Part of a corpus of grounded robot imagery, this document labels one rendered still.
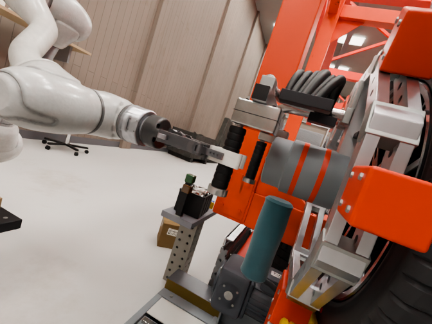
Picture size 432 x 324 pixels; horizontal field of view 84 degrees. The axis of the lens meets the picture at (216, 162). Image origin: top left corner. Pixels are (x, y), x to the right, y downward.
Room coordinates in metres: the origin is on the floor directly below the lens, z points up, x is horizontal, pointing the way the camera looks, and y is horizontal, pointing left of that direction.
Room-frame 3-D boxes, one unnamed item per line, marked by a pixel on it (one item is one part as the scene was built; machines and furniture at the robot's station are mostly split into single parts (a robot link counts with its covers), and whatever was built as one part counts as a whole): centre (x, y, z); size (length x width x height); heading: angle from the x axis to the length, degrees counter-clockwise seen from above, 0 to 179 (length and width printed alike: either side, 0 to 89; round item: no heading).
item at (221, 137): (8.35, 0.42, 0.81); 0.93 x 0.92 x 1.63; 73
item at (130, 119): (0.57, 0.20, 0.83); 0.09 x 0.06 x 0.09; 162
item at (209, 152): (0.47, 0.02, 0.83); 0.05 x 0.03 x 0.01; 71
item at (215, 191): (0.50, -0.02, 0.83); 0.04 x 0.04 x 0.16
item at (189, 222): (1.31, 0.03, 0.44); 0.43 x 0.17 x 0.03; 162
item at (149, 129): (0.55, 0.13, 0.83); 0.09 x 0.08 x 0.07; 72
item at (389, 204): (0.29, -0.21, 0.85); 0.09 x 0.08 x 0.07; 162
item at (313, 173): (0.61, -0.23, 0.85); 0.21 x 0.14 x 0.14; 72
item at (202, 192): (1.26, 0.04, 0.51); 0.20 x 0.14 x 0.13; 168
